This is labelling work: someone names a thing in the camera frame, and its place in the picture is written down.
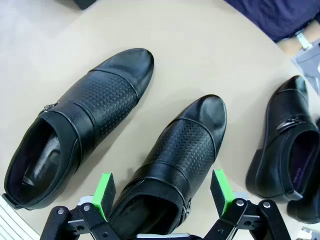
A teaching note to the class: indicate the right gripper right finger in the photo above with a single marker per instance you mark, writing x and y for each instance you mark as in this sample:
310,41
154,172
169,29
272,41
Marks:
221,192

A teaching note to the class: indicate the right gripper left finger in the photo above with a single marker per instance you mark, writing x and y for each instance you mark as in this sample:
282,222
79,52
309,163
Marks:
102,197

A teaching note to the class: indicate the black textured zipper ankle shoe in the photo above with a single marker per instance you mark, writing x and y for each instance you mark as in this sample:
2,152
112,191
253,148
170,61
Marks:
185,145
100,100

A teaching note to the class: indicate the person's left forearm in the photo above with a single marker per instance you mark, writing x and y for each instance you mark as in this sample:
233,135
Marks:
313,32

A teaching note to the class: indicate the person's left hand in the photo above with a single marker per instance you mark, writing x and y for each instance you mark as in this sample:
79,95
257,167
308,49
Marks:
287,47

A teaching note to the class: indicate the silver wristwatch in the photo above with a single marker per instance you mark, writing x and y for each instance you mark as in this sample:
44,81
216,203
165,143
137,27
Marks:
303,40

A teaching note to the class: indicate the person in purple hooded jacket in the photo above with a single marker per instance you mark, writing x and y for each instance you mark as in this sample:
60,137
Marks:
275,15

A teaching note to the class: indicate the aluminium frame rail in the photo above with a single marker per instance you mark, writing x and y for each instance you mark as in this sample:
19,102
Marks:
12,222

